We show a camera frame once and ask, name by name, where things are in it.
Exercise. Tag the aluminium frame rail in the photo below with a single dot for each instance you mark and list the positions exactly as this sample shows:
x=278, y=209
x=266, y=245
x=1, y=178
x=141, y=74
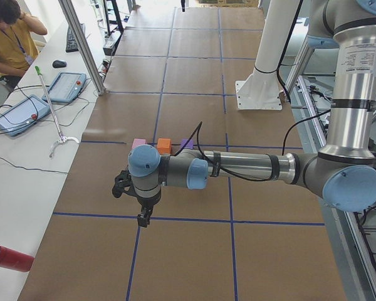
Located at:
x=349, y=190

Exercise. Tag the red cylinder tube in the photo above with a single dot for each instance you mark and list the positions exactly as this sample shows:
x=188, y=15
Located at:
x=14, y=260

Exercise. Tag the brown paper table cover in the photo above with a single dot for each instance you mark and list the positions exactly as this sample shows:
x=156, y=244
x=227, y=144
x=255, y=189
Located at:
x=234, y=240

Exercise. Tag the black computer mouse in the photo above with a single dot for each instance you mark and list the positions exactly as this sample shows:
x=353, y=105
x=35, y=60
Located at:
x=59, y=64

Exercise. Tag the teach pendant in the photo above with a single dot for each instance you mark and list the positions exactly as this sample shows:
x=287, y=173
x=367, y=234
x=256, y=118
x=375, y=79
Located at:
x=22, y=116
x=66, y=87

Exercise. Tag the reacher grabber tool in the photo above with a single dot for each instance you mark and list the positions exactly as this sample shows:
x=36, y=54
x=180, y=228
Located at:
x=62, y=138

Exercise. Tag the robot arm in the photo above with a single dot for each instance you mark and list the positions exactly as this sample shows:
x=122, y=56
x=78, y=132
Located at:
x=221, y=96

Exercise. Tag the person in yellow shirt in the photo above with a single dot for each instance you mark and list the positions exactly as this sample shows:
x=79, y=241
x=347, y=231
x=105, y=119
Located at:
x=17, y=48

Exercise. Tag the near teach pendant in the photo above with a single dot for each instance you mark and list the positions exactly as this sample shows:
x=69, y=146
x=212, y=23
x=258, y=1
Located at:
x=22, y=116

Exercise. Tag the aluminium frame post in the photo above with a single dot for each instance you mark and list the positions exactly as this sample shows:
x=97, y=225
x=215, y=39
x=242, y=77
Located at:
x=73, y=22

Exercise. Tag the black keyboard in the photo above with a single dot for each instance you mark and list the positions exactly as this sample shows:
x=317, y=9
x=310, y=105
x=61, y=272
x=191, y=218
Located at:
x=71, y=43

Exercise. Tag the white camera pole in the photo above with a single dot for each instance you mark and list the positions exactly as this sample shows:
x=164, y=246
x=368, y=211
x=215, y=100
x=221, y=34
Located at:
x=280, y=20

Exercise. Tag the pink foam block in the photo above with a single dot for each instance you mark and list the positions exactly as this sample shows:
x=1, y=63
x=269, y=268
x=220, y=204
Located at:
x=138, y=142

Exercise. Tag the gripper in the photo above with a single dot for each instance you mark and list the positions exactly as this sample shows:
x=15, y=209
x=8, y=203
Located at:
x=146, y=205

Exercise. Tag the far teach pendant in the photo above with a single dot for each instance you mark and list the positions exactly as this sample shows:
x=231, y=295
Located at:
x=66, y=87

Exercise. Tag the purple foam block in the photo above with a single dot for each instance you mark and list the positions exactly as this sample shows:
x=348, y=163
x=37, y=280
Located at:
x=187, y=144

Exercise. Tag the white pole base plate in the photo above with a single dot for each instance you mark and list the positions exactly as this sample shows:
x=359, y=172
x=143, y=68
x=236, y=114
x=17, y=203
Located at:
x=260, y=91

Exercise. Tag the orange foam block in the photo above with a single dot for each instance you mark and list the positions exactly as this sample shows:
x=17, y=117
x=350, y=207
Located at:
x=164, y=145

